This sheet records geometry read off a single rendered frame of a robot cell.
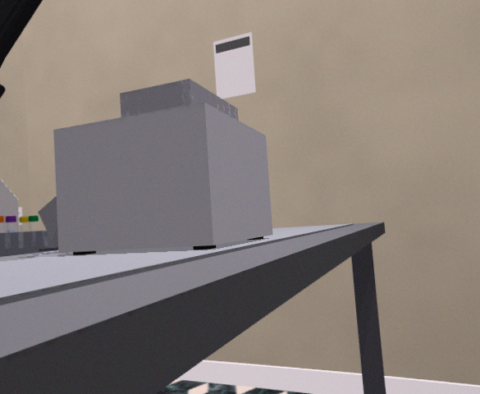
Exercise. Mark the small tube with violet cap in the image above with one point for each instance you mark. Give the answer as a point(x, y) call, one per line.
point(11, 223)

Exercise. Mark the grey bench mat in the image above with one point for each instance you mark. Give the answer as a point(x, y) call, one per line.
point(26, 276)

